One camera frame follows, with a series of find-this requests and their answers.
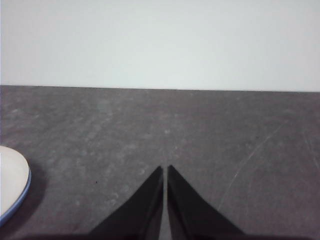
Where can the white round plate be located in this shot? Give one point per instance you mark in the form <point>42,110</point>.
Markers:
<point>11,180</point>

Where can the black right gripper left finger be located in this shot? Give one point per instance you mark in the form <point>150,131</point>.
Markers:
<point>137,212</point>

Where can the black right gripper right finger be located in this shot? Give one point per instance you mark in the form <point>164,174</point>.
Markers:
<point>192,212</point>

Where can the blue round plate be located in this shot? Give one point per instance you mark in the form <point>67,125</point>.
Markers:
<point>25,195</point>

